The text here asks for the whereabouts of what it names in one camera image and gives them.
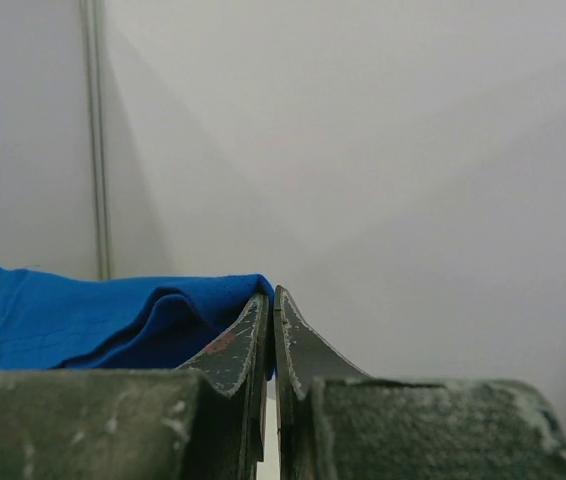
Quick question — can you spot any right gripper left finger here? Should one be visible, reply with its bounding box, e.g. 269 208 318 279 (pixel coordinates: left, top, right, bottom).
0 294 269 479

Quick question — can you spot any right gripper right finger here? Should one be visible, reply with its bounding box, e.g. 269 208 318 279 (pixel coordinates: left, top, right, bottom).
273 287 566 479

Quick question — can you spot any blue printed t shirt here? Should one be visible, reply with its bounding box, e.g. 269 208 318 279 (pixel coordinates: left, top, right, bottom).
0 266 274 370

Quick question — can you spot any left aluminium corner post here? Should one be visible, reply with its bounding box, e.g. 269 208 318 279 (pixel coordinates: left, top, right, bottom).
79 0 112 280

